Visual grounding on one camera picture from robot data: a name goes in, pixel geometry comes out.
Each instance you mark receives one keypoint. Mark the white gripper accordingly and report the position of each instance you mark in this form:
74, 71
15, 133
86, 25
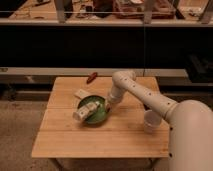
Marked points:
112, 101

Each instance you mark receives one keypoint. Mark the beige sponge block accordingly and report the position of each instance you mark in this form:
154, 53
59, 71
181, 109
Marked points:
81, 94

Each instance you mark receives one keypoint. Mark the white paper cup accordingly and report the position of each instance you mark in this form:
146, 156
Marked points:
151, 122

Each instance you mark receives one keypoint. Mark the white cylindrical bottle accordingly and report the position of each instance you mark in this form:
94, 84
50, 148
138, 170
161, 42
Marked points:
85, 111

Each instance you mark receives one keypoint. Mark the green ceramic bowl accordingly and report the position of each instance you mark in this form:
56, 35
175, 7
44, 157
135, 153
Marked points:
100, 115

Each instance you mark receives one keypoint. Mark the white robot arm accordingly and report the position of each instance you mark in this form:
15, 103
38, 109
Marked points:
191, 123

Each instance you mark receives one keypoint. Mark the wooden shelf with clutter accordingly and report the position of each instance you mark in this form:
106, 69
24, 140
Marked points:
133, 13

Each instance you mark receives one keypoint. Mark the wooden table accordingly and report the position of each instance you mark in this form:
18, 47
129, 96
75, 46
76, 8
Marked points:
121, 135

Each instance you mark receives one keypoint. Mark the red brown sausage toy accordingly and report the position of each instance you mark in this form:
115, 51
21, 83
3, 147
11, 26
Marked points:
92, 77

